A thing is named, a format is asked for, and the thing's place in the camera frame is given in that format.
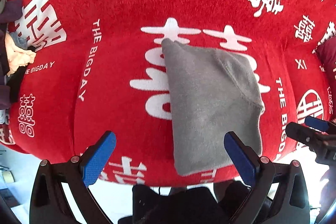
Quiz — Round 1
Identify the grey knit sweater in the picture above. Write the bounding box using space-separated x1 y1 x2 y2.
162 39 265 176

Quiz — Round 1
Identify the pile of clothes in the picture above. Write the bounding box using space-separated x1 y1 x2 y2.
1 0 36 124

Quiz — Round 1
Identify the red blanket with white print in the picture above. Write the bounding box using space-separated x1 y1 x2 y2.
1 0 335 186

